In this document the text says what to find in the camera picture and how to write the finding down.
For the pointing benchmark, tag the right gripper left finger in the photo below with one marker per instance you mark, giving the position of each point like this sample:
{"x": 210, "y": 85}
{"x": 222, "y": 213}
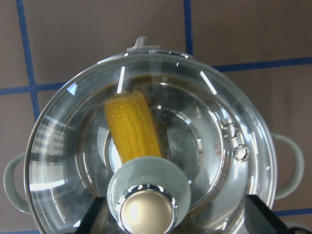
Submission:
{"x": 96, "y": 219}

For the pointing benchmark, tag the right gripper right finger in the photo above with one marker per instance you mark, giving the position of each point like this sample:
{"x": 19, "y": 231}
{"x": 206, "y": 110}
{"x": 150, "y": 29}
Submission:
{"x": 259, "y": 219}

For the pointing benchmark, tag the pale green electric pot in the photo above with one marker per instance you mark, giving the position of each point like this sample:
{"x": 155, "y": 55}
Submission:
{"x": 150, "y": 194}

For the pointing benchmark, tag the glass pot lid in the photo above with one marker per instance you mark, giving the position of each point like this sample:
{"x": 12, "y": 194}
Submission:
{"x": 206, "y": 126}

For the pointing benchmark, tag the yellow corn cob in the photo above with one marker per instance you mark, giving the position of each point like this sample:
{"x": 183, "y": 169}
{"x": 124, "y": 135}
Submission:
{"x": 132, "y": 126}

